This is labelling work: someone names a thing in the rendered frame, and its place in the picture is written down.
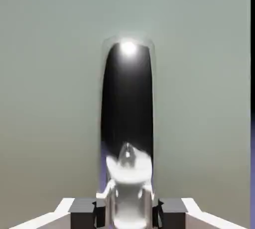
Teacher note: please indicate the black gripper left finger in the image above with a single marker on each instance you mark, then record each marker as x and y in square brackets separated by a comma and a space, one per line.
[81, 211]

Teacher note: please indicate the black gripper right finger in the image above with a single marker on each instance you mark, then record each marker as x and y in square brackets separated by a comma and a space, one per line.
[173, 211]

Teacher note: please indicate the grey-green cabinet door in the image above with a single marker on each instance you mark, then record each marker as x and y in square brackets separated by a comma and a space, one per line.
[49, 93]

